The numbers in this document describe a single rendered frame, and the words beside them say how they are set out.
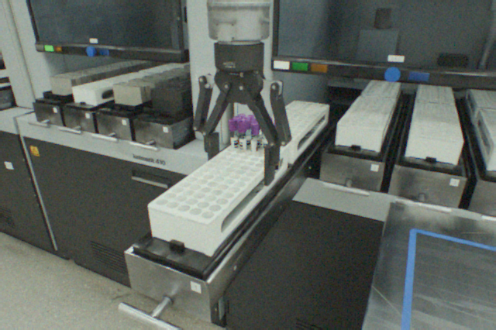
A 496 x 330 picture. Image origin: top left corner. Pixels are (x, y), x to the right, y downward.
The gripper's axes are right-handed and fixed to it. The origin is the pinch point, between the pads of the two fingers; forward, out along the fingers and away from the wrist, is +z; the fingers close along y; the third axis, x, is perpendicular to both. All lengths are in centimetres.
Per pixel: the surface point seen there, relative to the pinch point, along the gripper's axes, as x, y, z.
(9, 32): 33, -109, -16
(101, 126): 24, -60, 9
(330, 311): 23, 15, 52
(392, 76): 28.9, 20.2, -11.8
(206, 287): -22.2, 6.4, 5.7
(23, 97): 33, -112, 8
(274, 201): -0.7, 6.8, 5.3
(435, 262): -7.9, 31.2, 3.8
